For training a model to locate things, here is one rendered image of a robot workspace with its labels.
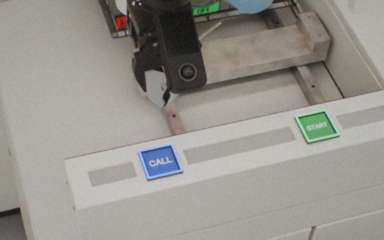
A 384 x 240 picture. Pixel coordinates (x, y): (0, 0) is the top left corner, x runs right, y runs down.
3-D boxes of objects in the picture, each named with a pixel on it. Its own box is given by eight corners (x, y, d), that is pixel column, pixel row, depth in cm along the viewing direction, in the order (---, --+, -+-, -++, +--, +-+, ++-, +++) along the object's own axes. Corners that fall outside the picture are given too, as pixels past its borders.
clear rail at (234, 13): (110, 35, 149) (110, 30, 148) (296, 2, 158) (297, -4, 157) (112, 40, 149) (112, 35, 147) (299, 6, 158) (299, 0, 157)
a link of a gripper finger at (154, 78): (153, 81, 115) (155, 34, 108) (165, 112, 111) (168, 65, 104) (132, 85, 114) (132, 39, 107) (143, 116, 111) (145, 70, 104)
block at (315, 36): (295, 24, 156) (297, 13, 153) (311, 21, 156) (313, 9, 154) (311, 53, 151) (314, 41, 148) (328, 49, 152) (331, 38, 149)
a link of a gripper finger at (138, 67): (164, 79, 109) (166, 32, 102) (168, 88, 108) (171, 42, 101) (130, 85, 108) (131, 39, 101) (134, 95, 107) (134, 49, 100)
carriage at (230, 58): (129, 66, 150) (129, 56, 148) (308, 32, 159) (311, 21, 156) (141, 98, 145) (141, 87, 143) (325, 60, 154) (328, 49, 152)
